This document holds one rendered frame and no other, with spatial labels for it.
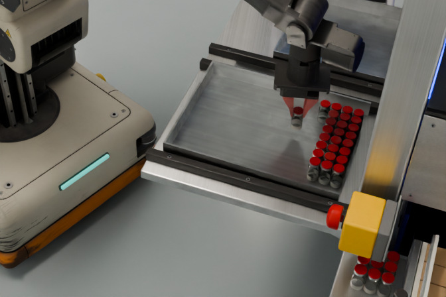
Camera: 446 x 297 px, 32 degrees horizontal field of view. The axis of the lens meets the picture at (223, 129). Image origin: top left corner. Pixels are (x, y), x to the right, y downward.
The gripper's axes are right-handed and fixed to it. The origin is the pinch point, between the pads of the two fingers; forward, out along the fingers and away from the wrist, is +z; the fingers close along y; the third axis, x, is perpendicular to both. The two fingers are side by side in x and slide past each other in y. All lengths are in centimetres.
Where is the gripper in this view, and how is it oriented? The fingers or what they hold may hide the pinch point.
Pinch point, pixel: (298, 112)
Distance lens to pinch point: 150.3
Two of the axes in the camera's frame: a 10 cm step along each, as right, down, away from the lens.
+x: 1.0, -6.9, 7.1
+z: -0.2, 7.2, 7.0
